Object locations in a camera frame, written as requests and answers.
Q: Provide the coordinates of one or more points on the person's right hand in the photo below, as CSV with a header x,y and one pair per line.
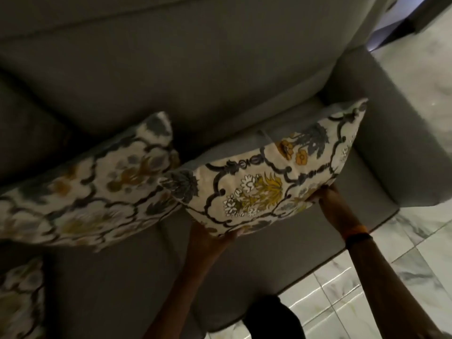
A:
x,y
333,206

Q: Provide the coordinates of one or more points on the person's left hand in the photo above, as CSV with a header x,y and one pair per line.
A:
x,y
208,245

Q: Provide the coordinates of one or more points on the floral patterned cushion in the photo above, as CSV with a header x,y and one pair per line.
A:
x,y
268,180
95,194
19,300

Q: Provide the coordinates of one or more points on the person's right forearm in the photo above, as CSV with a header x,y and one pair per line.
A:
x,y
392,289

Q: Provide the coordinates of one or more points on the person's left forearm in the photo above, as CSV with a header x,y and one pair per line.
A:
x,y
176,300

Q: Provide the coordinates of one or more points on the orange and black wristband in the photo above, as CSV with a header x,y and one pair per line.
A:
x,y
357,234

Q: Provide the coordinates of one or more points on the person's dark clothing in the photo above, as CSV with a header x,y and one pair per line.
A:
x,y
273,319

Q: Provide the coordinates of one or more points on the grey fabric sofa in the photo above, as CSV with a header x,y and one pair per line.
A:
x,y
219,67

